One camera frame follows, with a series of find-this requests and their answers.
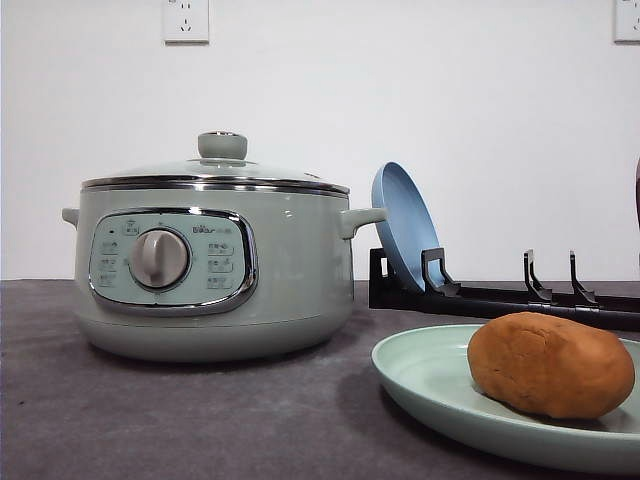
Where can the glass steamer lid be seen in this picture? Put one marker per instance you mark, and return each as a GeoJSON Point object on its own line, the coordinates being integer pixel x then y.
{"type": "Point", "coordinates": [221, 166]}

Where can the green plate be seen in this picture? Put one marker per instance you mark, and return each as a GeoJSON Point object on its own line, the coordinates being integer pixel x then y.
{"type": "Point", "coordinates": [428, 368]}

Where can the brown potato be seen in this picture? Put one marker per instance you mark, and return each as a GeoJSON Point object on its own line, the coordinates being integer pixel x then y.
{"type": "Point", "coordinates": [552, 365]}

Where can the blue plate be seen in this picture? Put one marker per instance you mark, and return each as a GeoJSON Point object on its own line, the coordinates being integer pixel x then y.
{"type": "Point", "coordinates": [409, 228]}

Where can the green electric steamer pot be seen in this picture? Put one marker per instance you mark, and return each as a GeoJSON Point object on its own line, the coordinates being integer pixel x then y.
{"type": "Point", "coordinates": [211, 276]}

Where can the black dish rack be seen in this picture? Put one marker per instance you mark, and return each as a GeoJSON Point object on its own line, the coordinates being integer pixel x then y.
{"type": "Point", "coordinates": [441, 294]}

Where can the dark brown object at edge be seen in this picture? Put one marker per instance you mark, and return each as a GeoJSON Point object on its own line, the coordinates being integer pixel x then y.
{"type": "Point", "coordinates": [638, 192]}

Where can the left white wall socket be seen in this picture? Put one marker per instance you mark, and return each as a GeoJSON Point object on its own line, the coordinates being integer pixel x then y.
{"type": "Point", "coordinates": [185, 23]}

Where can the white wall socket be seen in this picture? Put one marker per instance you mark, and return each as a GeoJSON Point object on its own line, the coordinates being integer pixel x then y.
{"type": "Point", "coordinates": [185, 23]}
{"type": "Point", "coordinates": [623, 17]}

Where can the right white wall socket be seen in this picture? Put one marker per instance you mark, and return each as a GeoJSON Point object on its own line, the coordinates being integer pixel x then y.
{"type": "Point", "coordinates": [623, 17]}

